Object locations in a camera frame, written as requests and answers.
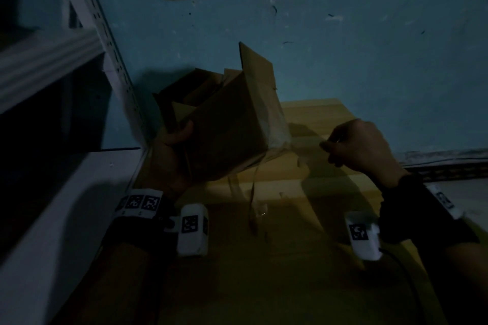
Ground person's right forearm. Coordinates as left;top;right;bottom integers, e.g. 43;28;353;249
429;240;488;325

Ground black right wristband with markers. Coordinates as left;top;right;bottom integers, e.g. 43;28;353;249
379;174;480;250

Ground white metal shelf rack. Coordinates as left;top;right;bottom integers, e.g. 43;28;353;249
0;0;150;325

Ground person's left forearm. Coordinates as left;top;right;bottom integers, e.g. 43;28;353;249
47;237;167;325

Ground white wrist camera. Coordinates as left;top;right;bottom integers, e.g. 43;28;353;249
344;210;383;262
175;203;211;257

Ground clear packing tape strip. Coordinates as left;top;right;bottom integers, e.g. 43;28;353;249
226;107;333;239

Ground person's left hand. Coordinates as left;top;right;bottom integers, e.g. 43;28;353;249
138;119;196;200

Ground person's right hand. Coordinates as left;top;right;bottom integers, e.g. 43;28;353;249
319;118;409;190

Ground black left wristband with markers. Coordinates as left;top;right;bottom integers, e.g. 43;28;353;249
102;188;177;246

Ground black wristband with markers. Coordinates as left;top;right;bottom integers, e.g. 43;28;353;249
102;188;177;246
379;174;480;250

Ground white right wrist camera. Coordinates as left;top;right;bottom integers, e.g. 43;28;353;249
344;210;383;262

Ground black camera cable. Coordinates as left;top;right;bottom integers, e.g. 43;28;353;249
380;247;429;325

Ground black patterned strip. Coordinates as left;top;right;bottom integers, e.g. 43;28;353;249
395;148;488;181

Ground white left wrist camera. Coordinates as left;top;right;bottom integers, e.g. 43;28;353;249
175;203;211;257

